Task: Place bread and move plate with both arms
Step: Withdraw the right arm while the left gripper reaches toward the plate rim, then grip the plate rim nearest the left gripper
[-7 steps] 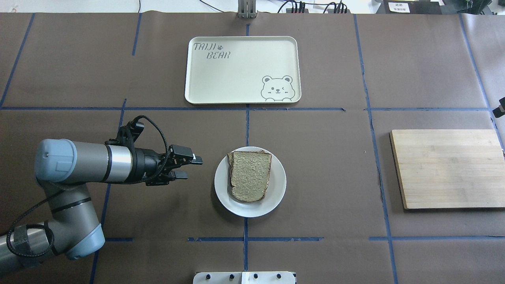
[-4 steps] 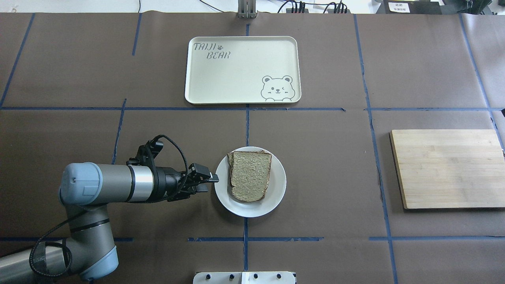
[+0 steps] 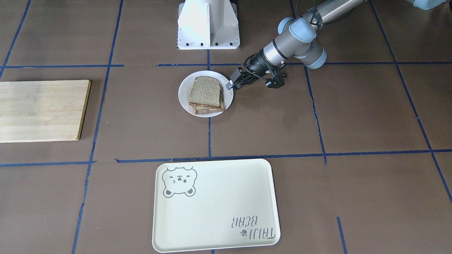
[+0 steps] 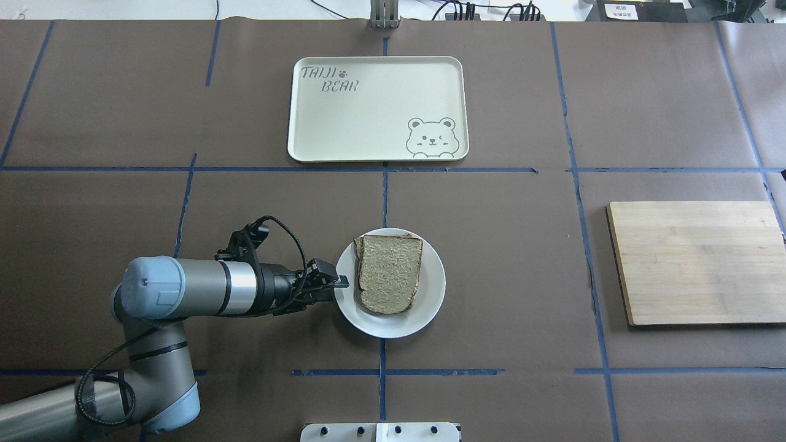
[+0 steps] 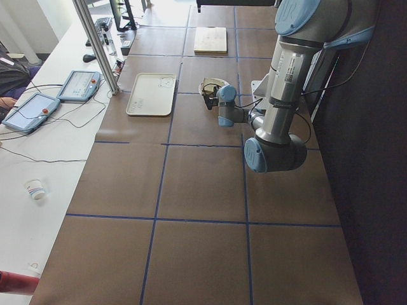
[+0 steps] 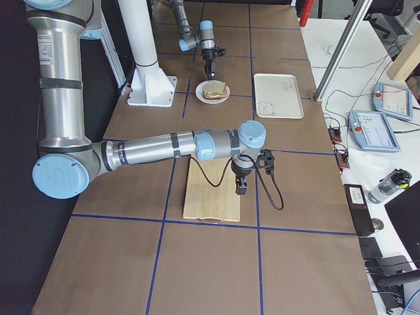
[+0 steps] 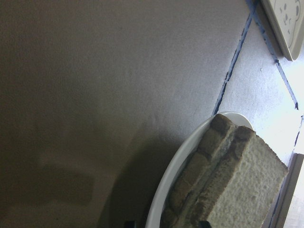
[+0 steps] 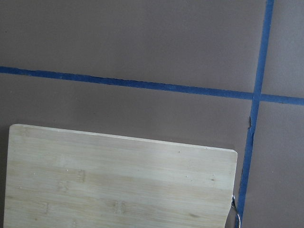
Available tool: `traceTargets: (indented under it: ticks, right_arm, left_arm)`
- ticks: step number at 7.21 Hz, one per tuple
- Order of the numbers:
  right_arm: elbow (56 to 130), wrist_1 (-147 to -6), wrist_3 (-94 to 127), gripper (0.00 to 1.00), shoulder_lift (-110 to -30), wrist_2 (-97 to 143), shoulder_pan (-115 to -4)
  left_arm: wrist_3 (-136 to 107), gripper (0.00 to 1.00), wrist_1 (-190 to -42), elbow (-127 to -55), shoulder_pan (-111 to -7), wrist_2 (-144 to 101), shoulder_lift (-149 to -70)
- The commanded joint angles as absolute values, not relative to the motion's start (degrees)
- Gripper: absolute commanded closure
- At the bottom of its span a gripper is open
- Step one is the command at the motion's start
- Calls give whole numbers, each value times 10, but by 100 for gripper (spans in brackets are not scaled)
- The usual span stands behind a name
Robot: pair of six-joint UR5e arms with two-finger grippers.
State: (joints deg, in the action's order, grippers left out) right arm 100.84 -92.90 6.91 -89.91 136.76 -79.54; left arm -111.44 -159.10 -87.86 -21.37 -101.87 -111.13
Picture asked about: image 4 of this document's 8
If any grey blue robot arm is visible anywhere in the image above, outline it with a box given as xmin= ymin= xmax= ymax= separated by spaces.
xmin=2 ymin=255 xmax=349 ymax=441

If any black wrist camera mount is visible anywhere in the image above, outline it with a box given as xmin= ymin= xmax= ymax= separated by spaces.
xmin=214 ymin=223 xmax=270 ymax=265

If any bread slice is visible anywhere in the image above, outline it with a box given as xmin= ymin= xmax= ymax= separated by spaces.
xmin=354 ymin=234 xmax=423 ymax=314

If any black power strip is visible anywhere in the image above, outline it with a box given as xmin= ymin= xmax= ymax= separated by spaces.
xmin=432 ymin=1 xmax=547 ymax=22

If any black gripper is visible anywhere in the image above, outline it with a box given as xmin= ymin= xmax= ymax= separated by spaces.
xmin=261 ymin=258 xmax=350 ymax=316

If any cream bear tray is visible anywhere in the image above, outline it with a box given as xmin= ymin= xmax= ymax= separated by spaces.
xmin=287 ymin=56 xmax=470 ymax=163

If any white pedestal column base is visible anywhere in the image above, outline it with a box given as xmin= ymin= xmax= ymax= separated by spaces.
xmin=300 ymin=422 xmax=462 ymax=441

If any black box with label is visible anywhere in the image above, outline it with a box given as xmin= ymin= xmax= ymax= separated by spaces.
xmin=585 ymin=1 xmax=688 ymax=23

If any aluminium frame post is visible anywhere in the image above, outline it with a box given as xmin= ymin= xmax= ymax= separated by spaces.
xmin=370 ymin=0 xmax=401 ymax=29

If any wooden cutting board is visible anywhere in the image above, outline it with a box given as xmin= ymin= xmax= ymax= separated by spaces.
xmin=607 ymin=201 xmax=785 ymax=325

